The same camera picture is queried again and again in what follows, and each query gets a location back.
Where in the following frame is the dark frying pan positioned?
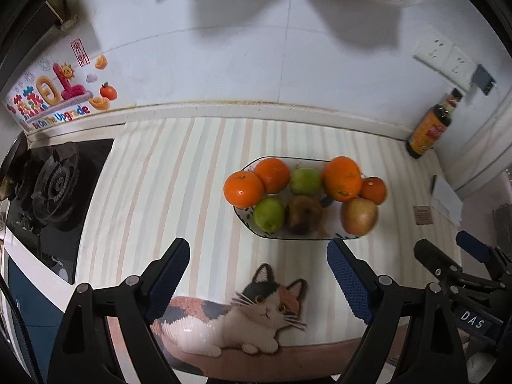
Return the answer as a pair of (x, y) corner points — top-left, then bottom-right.
(0, 130), (28, 201)

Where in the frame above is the colourful wall sticker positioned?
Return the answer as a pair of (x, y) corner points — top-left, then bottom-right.
(6, 39), (118, 132)

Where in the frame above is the blue cabinet front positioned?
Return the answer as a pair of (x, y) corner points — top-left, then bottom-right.
(8, 256), (67, 353)

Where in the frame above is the striped mat with cat print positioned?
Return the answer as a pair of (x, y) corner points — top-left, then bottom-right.
(78, 118), (465, 372)

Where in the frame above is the small reddish tangerine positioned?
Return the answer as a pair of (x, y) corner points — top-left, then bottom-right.
(361, 176), (388, 204)

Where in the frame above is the white folded paper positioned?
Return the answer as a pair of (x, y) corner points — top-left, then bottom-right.
(430, 175), (465, 225)

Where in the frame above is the black gas stove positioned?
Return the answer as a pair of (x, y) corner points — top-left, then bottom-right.
(6, 138), (115, 285)

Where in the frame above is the yellow-brown apple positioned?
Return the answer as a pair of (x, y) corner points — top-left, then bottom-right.
(340, 197), (379, 236)

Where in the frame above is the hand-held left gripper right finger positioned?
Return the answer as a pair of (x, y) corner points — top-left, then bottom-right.
(326, 238), (468, 384)

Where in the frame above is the black plug-in charger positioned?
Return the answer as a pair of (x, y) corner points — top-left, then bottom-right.
(472, 64), (497, 96)

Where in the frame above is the small brown card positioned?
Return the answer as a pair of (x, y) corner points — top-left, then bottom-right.
(413, 205), (435, 225)

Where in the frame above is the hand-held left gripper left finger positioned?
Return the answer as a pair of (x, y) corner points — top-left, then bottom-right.
(48, 237), (190, 384)

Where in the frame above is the floral oval ceramic plate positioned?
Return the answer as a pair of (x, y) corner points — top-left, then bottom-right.
(233, 156), (385, 241)

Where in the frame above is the white wall outlet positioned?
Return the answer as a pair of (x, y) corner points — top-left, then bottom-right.
(413, 34), (454, 68)
(448, 48), (476, 84)

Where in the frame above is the green apple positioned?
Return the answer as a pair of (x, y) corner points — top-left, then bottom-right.
(290, 167), (323, 196)
(253, 197), (286, 233)

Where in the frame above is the black glass range hood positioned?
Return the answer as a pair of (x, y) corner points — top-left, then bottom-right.
(0, 0), (86, 89)

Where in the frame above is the brown kiwi fruit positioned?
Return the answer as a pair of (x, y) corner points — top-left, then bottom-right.
(285, 195), (326, 236)

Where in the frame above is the dark soy sauce bottle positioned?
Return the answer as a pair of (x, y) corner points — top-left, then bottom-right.
(406, 88), (462, 159)

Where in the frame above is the large orange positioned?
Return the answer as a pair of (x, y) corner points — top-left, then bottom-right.
(322, 156), (363, 203)

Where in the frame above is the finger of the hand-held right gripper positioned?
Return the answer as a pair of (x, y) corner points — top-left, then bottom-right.
(413, 239), (465, 279)
(456, 230), (512, 276)

